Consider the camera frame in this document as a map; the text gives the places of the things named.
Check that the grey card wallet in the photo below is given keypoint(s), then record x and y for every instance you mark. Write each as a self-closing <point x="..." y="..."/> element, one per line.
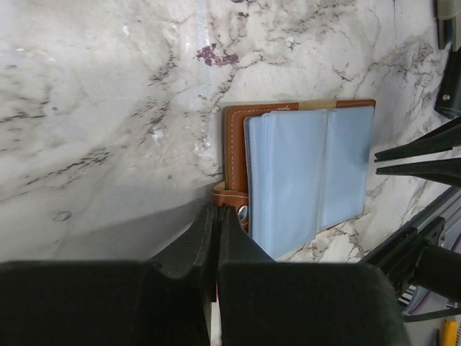
<point x="448" y="23"/>

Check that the brown leather card holder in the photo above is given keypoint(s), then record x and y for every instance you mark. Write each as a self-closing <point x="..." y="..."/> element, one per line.
<point x="234" y="189"/>

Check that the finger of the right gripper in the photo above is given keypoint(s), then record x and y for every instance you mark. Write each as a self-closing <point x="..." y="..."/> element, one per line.
<point x="444" y="138"/>
<point x="445" y="171"/>

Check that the black snap wallet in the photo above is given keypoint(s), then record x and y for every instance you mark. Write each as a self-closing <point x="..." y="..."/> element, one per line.
<point x="448" y="98"/>

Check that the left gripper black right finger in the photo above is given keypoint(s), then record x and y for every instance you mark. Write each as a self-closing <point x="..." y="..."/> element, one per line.
<point x="265" y="302"/>

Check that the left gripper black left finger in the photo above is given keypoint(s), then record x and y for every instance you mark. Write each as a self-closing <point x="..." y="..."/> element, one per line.
<point x="164" y="300"/>

